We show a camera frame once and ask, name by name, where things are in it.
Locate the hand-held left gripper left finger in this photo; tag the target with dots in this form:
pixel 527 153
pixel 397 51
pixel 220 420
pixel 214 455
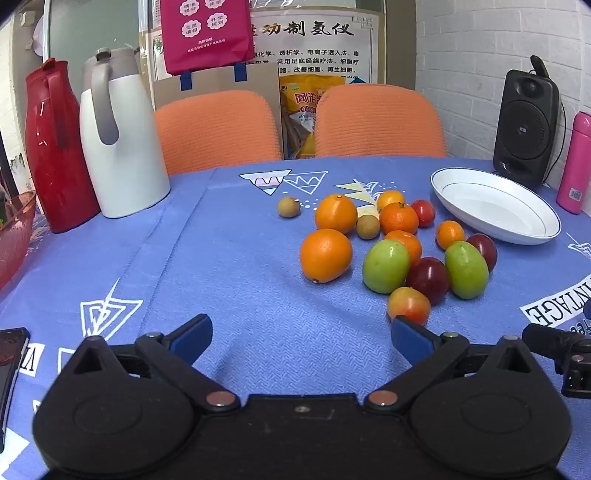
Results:
pixel 194 334

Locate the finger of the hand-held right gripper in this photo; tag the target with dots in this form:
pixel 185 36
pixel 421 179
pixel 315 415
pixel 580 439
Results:
pixel 554 344
pixel 588 310

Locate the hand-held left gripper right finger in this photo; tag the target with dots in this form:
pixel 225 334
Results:
pixel 408 339

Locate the red and yellow plum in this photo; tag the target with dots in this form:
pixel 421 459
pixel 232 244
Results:
pixel 409 305

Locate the dark red plum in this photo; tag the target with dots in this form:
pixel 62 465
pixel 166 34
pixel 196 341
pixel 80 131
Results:
pixel 428 280
pixel 485 249

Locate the round green apple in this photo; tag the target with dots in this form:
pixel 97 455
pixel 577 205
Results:
pixel 386 266

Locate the elongated green apple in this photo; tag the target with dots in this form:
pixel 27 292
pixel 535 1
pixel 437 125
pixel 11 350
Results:
pixel 466 270

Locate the deep orange mandarin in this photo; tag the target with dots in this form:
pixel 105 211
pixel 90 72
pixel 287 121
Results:
pixel 412 241
pixel 399 219

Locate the small orange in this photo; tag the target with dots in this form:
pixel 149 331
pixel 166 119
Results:
pixel 449 234

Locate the large orange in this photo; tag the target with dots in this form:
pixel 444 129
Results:
pixel 336 213
pixel 326 255

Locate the brown longan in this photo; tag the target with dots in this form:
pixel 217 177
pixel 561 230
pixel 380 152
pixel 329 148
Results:
pixel 368 227
pixel 289 206

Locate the bright red plum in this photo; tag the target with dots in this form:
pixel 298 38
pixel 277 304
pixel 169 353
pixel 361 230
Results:
pixel 423 213

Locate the white oval plate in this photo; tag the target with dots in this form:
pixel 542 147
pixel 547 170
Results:
pixel 498 203

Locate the small yellow-orange kumquat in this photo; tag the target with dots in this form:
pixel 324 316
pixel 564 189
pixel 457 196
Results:
pixel 390 198

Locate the blue printed tablecloth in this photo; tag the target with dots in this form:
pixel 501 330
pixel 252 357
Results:
pixel 231 277

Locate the pink bottle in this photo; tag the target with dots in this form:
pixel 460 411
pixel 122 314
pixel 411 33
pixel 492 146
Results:
pixel 575 166

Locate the black phone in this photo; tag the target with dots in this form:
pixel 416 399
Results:
pixel 9 369

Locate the white thermos jug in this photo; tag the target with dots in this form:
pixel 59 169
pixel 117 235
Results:
pixel 124 152

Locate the black speaker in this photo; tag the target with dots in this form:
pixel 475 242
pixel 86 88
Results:
pixel 524 124

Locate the red plastic basket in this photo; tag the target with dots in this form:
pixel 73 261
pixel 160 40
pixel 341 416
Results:
pixel 16 240

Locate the orange chair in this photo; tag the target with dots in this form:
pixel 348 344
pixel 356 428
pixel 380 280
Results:
pixel 378 120
pixel 217 129

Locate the red thermos jug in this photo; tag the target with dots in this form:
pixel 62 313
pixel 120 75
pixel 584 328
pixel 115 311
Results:
pixel 51 161

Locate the yellow snack bag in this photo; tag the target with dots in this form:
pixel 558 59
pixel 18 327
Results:
pixel 298 106

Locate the brown paper bag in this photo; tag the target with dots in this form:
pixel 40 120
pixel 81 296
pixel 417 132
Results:
pixel 217 78

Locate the magenta tote bag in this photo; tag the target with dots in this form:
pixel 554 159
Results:
pixel 203 41

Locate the wall poster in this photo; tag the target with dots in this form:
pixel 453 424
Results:
pixel 323 50

